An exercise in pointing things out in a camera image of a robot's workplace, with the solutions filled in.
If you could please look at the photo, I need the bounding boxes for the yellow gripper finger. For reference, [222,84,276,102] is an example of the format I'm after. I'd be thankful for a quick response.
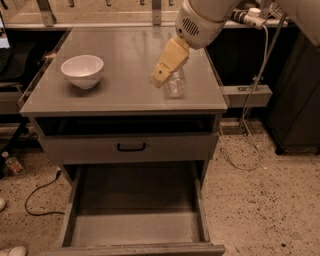
[150,63,173,88]

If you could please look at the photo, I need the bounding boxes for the clear plastic water bottle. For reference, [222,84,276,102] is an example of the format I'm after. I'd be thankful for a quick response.
[164,69,185,98]

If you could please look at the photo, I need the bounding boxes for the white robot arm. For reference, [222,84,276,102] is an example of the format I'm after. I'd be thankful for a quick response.
[151,0,320,87]

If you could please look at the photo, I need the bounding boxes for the grey drawer cabinet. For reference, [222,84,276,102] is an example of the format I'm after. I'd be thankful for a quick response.
[21,27,227,178]

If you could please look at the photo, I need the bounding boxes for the open grey lower drawer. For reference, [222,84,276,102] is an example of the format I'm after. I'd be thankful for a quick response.
[41,162,225,256]

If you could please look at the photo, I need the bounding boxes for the small bottle on floor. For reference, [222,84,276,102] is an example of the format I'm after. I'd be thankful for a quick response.
[1,152,23,175]

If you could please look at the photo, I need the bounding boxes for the white ceramic bowl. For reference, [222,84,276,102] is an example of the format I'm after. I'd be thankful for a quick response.
[61,55,104,89]

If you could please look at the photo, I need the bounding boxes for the white emergency stop button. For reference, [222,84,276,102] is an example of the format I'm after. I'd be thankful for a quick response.
[243,8,265,30]

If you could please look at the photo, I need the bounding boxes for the dark cabinet at right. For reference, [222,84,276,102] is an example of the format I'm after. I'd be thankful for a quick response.
[265,32,320,155]

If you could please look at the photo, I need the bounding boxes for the white shoe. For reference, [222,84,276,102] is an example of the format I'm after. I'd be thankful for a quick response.
[0,246,28,256]

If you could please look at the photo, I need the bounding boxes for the grey metal side bracket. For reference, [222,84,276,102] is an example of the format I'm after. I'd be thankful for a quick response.
[221,85,272,108]

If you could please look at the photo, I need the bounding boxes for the white cable on floor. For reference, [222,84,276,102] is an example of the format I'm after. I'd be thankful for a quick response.
[218,24,269,172]

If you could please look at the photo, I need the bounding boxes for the grey drawer with black handle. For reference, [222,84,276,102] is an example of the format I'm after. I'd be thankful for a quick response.
[40,133,218,165]

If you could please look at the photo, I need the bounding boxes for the black cable on floor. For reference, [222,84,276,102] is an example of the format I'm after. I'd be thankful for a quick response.
[23,169,65,218]

